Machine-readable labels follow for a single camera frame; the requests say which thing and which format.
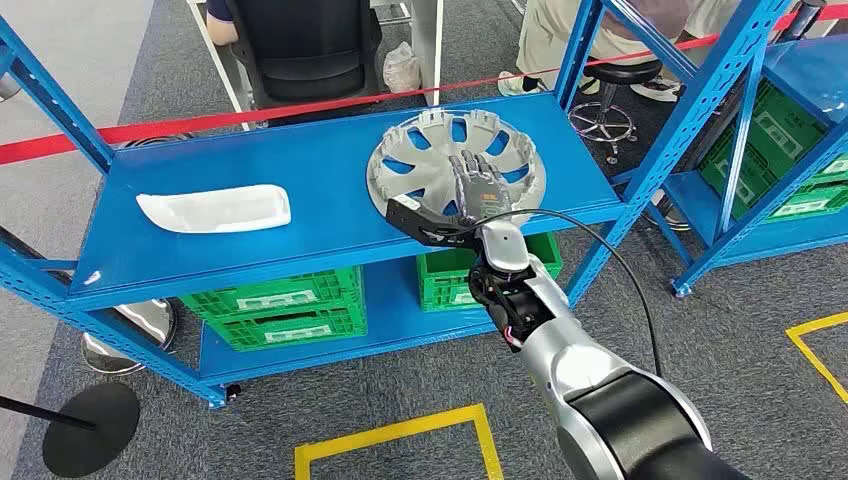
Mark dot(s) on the round stanchion base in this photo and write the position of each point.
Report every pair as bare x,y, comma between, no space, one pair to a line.
169,138

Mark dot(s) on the black office chair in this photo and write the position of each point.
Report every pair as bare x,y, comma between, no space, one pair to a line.
305,40

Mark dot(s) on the white desk frame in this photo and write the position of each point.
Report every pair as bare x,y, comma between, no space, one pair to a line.
427,53

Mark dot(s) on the yellow floor tape square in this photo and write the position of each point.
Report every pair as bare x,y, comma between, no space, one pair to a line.
397,429
819,366

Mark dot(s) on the red barrier belt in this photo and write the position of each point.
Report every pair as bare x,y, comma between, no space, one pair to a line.
199,123

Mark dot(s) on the black barrier post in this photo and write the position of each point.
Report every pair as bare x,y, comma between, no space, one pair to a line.
805,20

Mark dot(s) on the black stanchion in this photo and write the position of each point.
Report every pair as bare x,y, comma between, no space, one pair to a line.
93,437

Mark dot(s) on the blue metal shelf rack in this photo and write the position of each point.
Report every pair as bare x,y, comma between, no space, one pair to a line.
815,73
298,166

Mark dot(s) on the silver plastic wheel hubcap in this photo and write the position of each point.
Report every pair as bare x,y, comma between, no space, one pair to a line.
430,159

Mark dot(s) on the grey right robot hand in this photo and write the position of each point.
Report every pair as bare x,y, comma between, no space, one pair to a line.
484,189

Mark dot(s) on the person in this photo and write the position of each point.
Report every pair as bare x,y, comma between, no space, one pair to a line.
550,40
220,30

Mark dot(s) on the chrome stanchion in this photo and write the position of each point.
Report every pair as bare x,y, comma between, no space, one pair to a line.
152,324

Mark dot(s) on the black round stool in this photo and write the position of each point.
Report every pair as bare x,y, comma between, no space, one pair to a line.
623,71

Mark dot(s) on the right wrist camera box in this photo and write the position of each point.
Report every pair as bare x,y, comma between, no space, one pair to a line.
411,218

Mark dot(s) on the white plastic bag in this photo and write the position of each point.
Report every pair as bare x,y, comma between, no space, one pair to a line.
401,69

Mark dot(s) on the white plastic car part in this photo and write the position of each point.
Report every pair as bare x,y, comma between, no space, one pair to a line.
212,208

